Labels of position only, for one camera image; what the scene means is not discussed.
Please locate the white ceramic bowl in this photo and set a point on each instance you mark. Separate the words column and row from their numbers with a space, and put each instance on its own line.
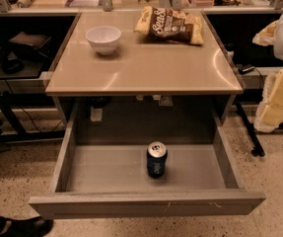
column 103, row 39

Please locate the blue pepsi can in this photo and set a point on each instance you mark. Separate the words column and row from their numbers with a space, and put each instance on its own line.
column 157, row 154

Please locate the open grey drawer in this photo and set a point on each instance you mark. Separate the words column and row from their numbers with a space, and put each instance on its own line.
column 101, row 170

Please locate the black shoe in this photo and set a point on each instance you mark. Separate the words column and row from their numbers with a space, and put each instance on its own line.
column 32, row 227

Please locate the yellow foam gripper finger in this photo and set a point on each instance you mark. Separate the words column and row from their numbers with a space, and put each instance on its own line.
column 266, row 36
column 269, row 114

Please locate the brown chip bag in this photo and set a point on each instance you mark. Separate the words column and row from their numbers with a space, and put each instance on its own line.
column 169, row 24

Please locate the black power adapter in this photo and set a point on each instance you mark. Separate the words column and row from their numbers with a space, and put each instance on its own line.
column 245, row 69

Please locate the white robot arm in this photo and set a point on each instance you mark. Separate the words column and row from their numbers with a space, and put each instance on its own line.
column 278, row 43

